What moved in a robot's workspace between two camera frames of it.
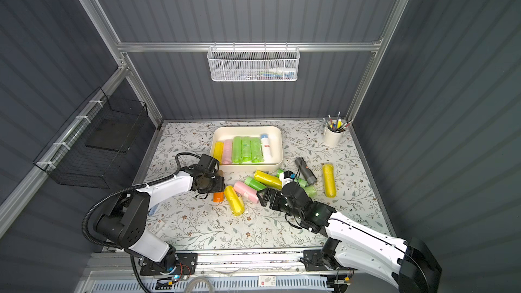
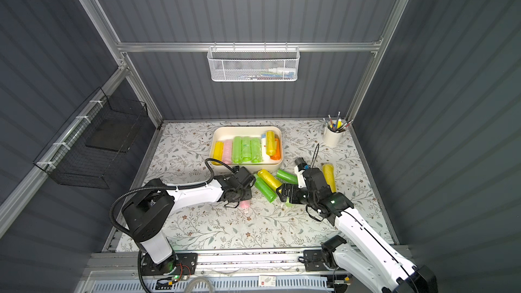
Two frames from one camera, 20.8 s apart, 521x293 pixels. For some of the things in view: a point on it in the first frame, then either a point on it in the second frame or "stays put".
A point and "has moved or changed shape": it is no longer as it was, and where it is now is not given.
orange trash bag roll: x=218 y=197 has moved or changed shape
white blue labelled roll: x=266 y=147 stays put
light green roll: x=237 y=157 stays put
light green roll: x=246 y=148 stays put
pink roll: x=227 y=157 stays put
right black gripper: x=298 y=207 → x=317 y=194
